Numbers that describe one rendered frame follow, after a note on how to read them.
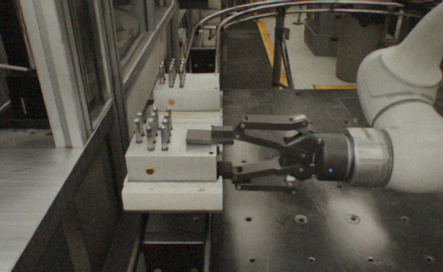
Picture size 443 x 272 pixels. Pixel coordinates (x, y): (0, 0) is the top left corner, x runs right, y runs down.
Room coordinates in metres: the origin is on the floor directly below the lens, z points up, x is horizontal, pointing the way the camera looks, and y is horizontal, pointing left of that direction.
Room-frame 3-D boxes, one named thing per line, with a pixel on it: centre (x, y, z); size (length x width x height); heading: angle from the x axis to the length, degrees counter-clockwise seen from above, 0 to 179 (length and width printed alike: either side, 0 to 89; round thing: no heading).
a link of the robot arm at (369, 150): (0.49, -0.21, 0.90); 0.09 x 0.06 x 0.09; 0
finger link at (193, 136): (0.49, 0.02, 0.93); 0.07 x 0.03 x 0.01; 90
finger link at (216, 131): (0.49, -0.01, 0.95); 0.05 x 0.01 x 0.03; 90
